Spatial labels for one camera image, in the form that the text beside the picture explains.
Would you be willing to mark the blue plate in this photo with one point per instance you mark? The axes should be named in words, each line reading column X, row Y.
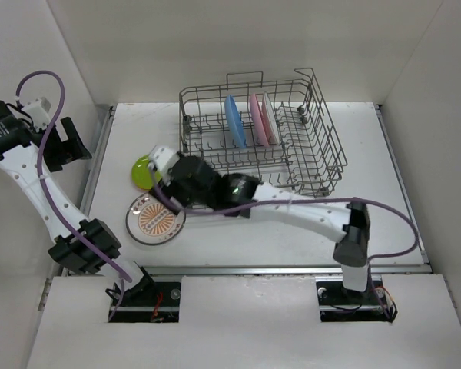
column 234, row 122

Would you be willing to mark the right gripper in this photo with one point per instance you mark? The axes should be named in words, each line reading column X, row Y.
column 170, row 191

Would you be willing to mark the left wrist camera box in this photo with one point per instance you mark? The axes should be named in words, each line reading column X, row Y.
column 38, row 110

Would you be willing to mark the pink plate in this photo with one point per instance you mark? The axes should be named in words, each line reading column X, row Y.
column 257, row 119

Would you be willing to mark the white plate orange sunburst pattern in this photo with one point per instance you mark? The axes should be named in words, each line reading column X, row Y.
column 150, row 223

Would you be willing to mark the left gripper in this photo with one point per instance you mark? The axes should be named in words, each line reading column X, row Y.
column 66, row 151

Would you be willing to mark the grey wire dish rack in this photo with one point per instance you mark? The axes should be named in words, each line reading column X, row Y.
column 216, row 125

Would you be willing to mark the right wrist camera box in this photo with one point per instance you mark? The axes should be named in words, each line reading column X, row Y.
column 163, row 158

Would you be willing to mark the left aluminium rail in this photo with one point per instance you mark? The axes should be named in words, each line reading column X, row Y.
column 97, row 146

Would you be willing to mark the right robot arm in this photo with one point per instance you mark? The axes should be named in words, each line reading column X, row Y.
column 188, row 180

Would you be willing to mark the lime green plate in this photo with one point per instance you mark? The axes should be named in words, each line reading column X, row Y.
column 139, row 172

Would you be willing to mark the front aluminium rail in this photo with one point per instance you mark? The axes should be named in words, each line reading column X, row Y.
column 285, row 270

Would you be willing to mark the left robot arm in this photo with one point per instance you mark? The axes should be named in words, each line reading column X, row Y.
column 80, row 244

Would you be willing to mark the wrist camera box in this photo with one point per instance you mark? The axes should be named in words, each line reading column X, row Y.
column 163, row 158
column 38, row 110

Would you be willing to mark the plain white plate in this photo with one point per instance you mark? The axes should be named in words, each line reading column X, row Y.
column 270, row 123

